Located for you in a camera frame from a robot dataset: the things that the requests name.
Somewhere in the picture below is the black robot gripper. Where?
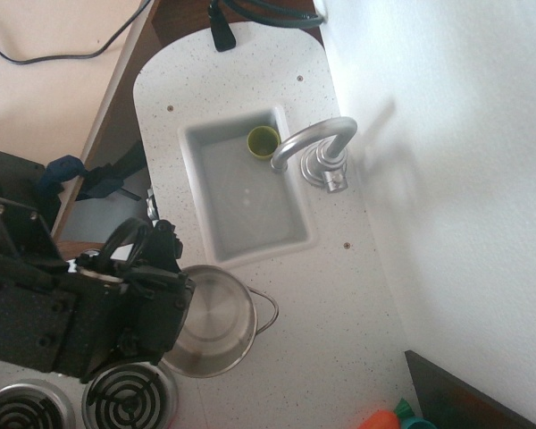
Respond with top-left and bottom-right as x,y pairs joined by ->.
55,218 -> 195,383

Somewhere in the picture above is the stainless steel pot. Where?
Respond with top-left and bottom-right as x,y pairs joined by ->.
163,265 -> 280,378

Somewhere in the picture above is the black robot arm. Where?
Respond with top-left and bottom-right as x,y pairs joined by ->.
0,151 -> 195,383

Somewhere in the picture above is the right stove burner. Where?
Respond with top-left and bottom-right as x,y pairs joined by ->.
81,363 -> 179,429

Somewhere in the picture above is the stove burner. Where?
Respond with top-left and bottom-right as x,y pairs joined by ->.
81,363 -> 179,429
0,380 -> 76,429

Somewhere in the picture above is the left stove burner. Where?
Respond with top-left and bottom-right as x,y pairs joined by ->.
0,380 -> 76,429

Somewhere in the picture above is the grey toy sink basin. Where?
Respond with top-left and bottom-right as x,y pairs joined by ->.
179,105 -> 316,267

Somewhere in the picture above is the blue clamp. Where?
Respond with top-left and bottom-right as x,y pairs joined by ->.
34,154 -> 127,202

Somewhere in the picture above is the white speckled toy counter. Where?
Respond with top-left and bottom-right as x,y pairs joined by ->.
133,23 -> 415,428

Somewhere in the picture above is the green plastic cup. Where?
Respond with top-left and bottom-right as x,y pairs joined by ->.
247,125 -> 281,160

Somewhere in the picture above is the silver toy faucet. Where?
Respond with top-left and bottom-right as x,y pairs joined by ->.
270,116 -> 357,193

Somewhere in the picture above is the orange toy carrot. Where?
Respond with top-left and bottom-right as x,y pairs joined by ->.
356,409 -> 401,429

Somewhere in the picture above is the teal plastic toy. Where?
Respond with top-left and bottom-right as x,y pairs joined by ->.
394,399 -> 437,429

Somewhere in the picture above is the dark board corner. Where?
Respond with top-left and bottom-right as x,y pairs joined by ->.
405,350 -> 536,429

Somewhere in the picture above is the black power cable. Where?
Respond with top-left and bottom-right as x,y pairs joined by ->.
0,0 -> 147,67

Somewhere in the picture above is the black clamp handle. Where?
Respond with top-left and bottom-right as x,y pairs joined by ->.
207,0 -> 236,53

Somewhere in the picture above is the dark green hose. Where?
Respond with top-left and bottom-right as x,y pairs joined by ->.
225,0 -> 328,29

